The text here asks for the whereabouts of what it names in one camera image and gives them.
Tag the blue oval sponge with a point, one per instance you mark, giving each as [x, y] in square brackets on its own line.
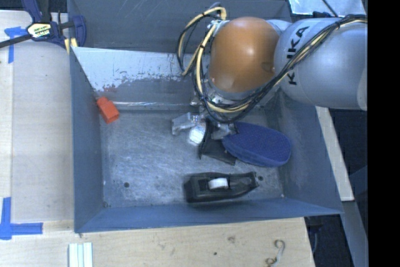
[259, 145]

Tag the black tape dispenser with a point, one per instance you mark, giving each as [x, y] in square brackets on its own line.
[218, 189]

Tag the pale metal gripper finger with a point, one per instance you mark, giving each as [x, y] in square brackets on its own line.
[183, 118]
[187, 130]

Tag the grey metal bin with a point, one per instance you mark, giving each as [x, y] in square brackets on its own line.
[150, 162]

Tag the orange block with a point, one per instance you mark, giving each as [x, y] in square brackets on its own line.
[108, 110]

